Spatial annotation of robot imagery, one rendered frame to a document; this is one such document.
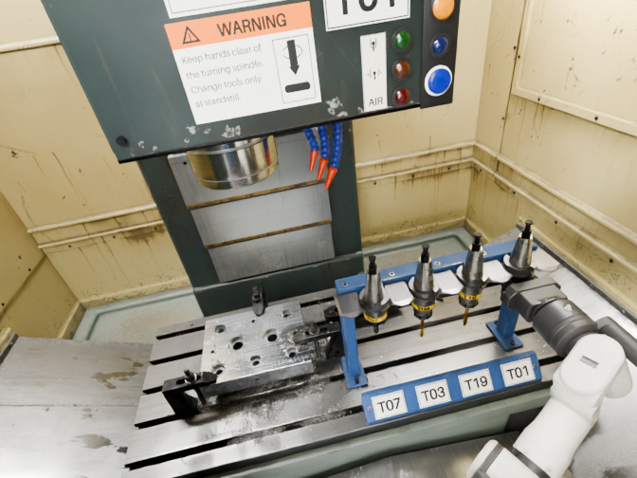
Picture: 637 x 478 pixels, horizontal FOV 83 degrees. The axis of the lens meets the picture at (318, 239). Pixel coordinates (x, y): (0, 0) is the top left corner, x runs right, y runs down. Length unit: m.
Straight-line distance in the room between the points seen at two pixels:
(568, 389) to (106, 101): 0.78
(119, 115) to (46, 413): 1.21
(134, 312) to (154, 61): 1.66
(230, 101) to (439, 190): 1.54
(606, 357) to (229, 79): 0.69
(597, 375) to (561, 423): 0.10
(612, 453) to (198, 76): 1.22
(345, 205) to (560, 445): 0.93
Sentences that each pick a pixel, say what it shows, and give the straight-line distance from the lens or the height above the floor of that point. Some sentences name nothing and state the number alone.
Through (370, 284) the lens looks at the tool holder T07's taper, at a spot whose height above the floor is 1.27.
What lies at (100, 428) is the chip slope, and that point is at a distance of 1.49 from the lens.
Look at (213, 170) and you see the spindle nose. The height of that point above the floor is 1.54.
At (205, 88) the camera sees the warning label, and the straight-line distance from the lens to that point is 0.47.
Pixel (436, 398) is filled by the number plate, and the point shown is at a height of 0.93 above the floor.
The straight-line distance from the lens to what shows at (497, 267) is 0.89.
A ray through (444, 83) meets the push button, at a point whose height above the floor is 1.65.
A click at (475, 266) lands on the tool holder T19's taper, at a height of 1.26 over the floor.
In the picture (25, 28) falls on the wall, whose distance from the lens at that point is 1.64.
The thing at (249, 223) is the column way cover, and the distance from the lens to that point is 1.27.
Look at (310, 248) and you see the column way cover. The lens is 1.36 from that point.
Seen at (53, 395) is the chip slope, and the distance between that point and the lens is 1.59.
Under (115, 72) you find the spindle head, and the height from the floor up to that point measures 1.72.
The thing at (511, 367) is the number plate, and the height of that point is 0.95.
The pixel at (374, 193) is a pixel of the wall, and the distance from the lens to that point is 1.77.
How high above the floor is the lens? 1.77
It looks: 35 degrees down
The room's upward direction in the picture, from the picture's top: 9 degrees counter-clockwise
